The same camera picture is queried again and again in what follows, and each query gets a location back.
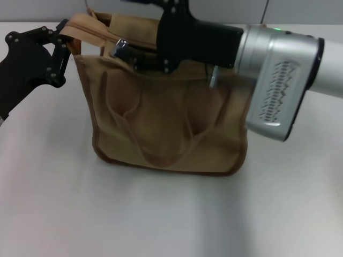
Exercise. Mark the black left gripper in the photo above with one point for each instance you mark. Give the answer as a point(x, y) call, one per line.
point(24, 67)

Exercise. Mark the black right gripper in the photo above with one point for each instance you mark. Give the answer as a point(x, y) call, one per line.
point(193, 42)

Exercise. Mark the silver metal zipper pull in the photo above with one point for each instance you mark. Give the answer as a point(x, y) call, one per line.
point(120, 46)

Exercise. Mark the khaki canvas food bag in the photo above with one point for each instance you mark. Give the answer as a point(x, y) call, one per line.
point(166, 120)

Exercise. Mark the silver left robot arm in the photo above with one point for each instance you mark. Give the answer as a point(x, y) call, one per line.
point(1, 120)

